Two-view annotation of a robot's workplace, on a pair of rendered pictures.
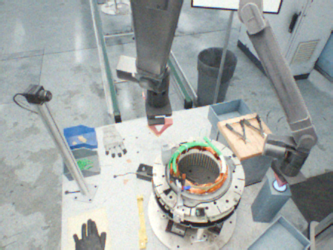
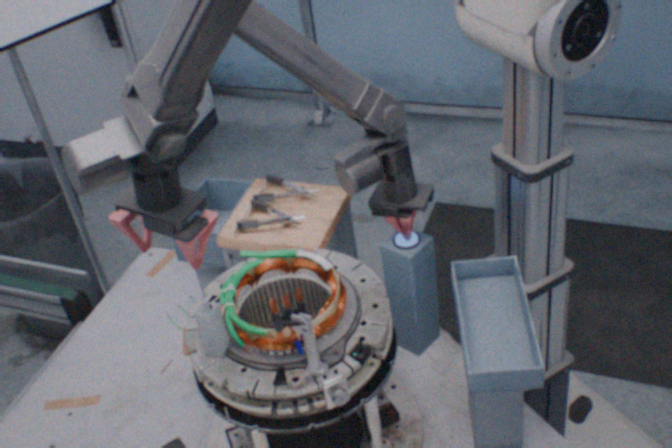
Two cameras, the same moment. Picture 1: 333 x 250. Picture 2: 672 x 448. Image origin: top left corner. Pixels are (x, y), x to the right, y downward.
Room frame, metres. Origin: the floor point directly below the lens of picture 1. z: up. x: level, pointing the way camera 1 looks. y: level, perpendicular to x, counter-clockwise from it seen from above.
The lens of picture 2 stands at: (-0.24, 0.51, 1.97)
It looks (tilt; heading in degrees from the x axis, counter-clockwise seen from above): 38 degrees down; 313
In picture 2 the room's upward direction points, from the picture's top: 9 degrees counter-clockwise
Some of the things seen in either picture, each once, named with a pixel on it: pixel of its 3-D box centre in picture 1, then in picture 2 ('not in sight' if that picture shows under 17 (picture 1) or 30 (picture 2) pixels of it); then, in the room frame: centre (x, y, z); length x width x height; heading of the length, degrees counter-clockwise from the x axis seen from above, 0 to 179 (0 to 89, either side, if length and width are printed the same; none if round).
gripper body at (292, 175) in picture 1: (291, 166); (398, 185); (0.44, -0.40, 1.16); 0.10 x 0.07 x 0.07; 16
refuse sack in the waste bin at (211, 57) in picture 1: (215, 72); (31, 230); (2.07, -0.49, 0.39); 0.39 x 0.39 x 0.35
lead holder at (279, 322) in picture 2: (177, 178); (290, 315); (0.36, -0.03, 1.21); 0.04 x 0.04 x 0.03; 16
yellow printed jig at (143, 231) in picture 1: (141, 220); not in sight; (0.40, 0.11, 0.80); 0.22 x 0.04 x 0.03; 9
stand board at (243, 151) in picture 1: (247, 135); (285, 216); (0.66, -0.34, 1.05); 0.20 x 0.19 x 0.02; 18
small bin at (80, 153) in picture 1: (82, 163); not in sight; (0.68, 0.42, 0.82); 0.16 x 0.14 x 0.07; 105
